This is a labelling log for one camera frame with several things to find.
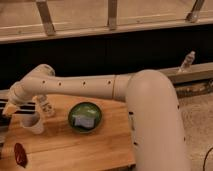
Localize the black white striped eraser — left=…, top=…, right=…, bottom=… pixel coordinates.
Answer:
left=0, top=99, right=35, bottom=114

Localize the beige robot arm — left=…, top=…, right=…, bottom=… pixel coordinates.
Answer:
left=8, top=64, right=191, bottom=171

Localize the white ceramic cup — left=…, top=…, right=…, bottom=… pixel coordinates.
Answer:
left=20, top=112, right=44, bottom=135

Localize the dark red oval object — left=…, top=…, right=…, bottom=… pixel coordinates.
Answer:
left=14, top=143, right=27, bottom=167

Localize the green bowl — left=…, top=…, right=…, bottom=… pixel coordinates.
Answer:
left=68, top=102, right=102, bottom=133

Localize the pale cloth in bowl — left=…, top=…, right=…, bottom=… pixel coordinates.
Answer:
left=74, top=115, right=95, bottom=129

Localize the clear bottle on ledge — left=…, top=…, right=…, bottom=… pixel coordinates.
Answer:
left=178, top=51, right=195, bottom=73

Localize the left metal bracket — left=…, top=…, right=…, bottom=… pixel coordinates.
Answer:
left=36, top=0, right=56, bottom=36

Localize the metal bracket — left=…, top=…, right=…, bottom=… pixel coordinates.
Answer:
left=186, top=0, right=205, bottom=23
left=107, top=0, right=117, bottom=30
left=36, top=0, right=56, bottom=36

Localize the middle metal bracket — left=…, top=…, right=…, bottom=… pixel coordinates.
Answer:
left=107, top=0, right=117, bottom=30

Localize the black cable on floor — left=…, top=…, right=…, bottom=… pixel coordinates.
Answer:
left=202, top=146, right=213, bottom=171

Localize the right metal bracket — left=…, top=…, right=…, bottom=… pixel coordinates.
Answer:
left=186, top=0, right=205, bottom=23

